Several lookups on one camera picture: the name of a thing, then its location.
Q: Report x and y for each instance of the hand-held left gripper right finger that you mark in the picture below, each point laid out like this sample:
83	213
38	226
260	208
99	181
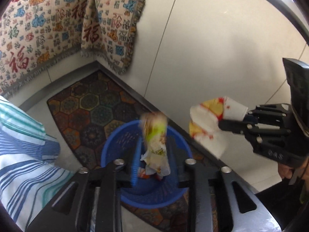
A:
200	188

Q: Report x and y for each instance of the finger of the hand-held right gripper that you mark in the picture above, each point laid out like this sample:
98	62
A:
270	112
241	125

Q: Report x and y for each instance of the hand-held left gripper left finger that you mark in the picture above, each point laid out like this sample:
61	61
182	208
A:
135	164

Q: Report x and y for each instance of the white yellow red wrapper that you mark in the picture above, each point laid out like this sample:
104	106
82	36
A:
210	125

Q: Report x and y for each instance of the yellow green snack packet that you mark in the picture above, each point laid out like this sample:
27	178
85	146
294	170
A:
155	137

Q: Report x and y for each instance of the blue plastic bin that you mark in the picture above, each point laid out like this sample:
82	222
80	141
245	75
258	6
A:
154	195

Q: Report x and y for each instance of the person's right hand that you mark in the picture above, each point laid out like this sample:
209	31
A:
286	171

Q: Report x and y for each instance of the orange white wrapper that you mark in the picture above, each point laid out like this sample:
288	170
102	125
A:
143	173

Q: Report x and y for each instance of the dark clothing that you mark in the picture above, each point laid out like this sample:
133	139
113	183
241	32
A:
284	203

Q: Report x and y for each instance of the patterned floor mat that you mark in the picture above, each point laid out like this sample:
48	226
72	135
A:
84	108

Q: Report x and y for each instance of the white kitchen cabinet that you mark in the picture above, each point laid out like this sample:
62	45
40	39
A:
217	41

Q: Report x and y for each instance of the striped tablecloth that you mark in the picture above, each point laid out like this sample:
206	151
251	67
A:
26	154

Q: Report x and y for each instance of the small printed blanket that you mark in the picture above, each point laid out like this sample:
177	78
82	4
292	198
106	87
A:
113	26

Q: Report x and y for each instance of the large printed blanket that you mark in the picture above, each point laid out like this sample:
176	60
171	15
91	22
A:
41	33

